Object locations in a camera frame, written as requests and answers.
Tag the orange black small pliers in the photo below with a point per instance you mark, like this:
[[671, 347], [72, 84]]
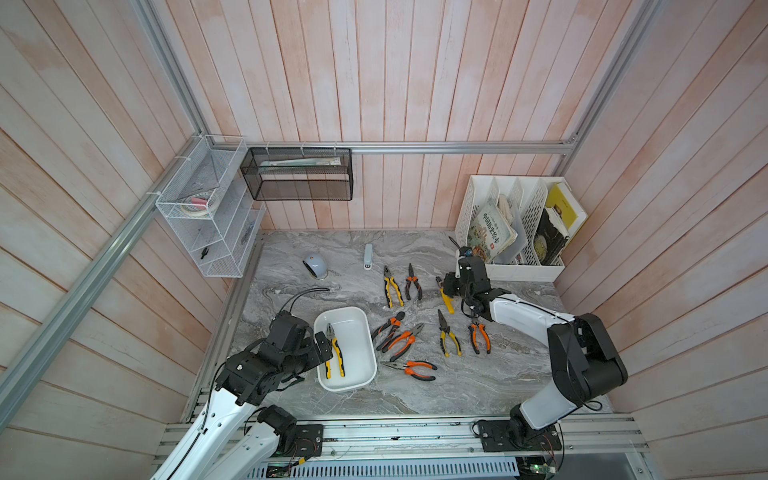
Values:
[[413, 281]]

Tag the black book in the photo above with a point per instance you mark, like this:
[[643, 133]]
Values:
[[551, 236]]

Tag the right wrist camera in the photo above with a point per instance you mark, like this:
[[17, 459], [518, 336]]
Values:
[[463, 252]]

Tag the yellow black combination pliers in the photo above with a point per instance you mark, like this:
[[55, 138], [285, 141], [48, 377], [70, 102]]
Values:
[[392, 291]]

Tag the yellow book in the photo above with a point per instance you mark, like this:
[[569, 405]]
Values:
[[562, 201]]

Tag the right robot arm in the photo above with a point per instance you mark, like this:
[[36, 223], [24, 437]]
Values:
[[584, 361]]

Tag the aluminium front rail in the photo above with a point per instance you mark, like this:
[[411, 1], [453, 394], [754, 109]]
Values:
[[437, 447]]

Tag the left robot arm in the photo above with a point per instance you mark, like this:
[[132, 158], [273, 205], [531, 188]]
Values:
[[234, 432]]

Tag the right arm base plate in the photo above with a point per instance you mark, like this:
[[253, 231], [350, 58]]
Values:
[[515, 436]]

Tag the white plastic storage box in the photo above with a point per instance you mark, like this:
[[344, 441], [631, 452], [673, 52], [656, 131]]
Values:
[[353, 333]]

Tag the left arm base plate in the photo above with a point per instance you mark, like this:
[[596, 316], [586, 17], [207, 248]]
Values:
[[304, 441]]

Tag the black mesh wall basket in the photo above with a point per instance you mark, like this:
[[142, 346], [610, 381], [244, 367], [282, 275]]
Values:
[[298, 173]]

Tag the white wire wall shelf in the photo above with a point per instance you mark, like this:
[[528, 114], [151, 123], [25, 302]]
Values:
[[220, 244]]

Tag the illustrated history book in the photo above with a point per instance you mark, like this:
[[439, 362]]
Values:
[[490, 233]]

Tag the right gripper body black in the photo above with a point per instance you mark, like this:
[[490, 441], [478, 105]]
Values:
[[454, 286]]

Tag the orange long nose pliers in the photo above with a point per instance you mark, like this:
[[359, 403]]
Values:
[[419, 370]]

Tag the tape roll on shelf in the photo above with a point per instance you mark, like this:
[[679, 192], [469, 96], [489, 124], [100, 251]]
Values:
[[200, 205]]

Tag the light blue round clock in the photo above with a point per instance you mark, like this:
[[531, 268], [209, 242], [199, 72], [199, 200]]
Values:
[[316, 265]]

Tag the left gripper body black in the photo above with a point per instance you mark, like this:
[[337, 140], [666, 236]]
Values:
[[311, 357]]

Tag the white file organizer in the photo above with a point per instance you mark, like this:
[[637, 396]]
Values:
[[521, 200]]

